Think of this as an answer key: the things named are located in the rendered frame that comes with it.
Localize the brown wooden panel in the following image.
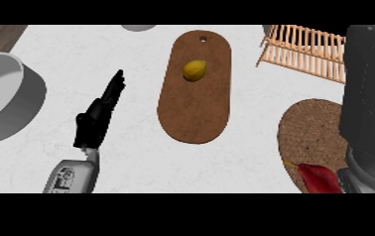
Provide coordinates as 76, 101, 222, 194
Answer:
0, 25, 30, 54

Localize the yellow lemon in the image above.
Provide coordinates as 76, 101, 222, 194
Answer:
182, 59, 209, 83

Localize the pale wooden tiered shelf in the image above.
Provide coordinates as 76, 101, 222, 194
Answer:
256, 25, 347, 85

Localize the grey round bowl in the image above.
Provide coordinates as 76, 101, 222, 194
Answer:
120, 25, 158, 33

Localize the large grey pot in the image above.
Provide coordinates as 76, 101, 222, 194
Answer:
0, 52, 51, 142

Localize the brown round woven placemat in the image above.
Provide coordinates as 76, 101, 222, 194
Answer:
276, 97, 352, 194

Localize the brown oval wooden cutting board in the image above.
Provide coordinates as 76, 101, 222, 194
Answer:
155, 29, 235, 146

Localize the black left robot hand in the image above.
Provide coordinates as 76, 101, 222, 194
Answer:
73, 68, 127, 150

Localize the red sweet potato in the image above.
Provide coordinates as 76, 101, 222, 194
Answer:
281, 160, 346, 194

